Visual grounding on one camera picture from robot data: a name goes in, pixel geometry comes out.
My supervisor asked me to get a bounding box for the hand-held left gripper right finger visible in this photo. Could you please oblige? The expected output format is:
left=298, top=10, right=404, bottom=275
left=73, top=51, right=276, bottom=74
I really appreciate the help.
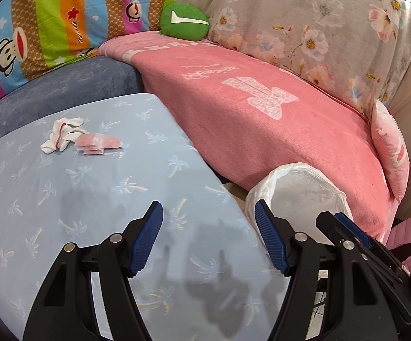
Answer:
left=254, top=199, right=398, bottom=341

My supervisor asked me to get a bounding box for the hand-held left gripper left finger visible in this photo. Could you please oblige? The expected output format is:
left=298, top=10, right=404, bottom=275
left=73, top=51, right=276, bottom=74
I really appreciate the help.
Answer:
left=22, top=201, right=164, bottom=341

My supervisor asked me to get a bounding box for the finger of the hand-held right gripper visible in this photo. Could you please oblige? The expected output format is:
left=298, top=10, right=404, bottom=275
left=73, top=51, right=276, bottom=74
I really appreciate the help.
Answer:
left=334, top=212, right=410, bottom=278
left=315, top=212, right=411, bottom=325

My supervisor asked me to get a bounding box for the bin with white bag liner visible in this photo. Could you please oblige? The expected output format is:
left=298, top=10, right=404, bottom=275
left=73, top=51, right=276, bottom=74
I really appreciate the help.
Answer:
left=244, top=161, right=354, bottom=256

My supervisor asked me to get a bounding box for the pink quilted fabric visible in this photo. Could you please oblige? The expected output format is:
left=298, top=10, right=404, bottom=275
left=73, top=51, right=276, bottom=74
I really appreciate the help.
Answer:
left=387, top=210, right=411, bottom=274

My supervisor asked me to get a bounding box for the pink and white pillow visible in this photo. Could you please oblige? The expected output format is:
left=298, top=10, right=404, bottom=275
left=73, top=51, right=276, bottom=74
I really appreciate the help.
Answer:
left=371, top=99, right=410, bottom=203

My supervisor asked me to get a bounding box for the light blue palm print sheet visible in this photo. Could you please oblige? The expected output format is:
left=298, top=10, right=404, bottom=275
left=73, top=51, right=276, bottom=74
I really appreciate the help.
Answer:
left=0, top=92, right=291, bottom=341

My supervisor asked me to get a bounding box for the pink folded sock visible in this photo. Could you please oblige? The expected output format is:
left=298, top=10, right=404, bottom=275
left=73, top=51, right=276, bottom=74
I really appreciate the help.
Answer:
left=74, top=133, right=124, bottom=150

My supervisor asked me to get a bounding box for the pink fleece blanket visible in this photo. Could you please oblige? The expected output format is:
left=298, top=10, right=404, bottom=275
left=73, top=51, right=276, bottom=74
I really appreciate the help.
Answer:
left=97, top=30, right=396, bottom=240

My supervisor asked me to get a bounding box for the white sock with red stripes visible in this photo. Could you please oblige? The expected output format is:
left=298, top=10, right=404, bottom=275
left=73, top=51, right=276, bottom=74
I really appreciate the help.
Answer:
left=40, top=117, right=85, bottom=154

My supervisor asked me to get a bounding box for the beige fabric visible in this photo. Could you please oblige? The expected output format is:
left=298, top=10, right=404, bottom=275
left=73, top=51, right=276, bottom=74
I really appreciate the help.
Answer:
left=383, top=3, right=411, bottom=217

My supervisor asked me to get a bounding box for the blue-grey cushion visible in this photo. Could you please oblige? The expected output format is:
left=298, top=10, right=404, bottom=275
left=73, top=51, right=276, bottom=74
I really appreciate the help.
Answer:
left=0, top=56, right=144, bottom=146

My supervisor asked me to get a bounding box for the green round cushion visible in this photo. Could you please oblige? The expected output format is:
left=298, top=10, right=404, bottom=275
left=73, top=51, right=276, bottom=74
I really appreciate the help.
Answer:
left=159, top=2, right=210, bottom=39

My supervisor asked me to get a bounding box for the grey floral blanket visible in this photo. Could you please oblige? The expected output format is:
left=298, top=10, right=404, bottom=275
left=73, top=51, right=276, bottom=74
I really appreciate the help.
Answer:
left=172, top=0, right=411, bottom=114

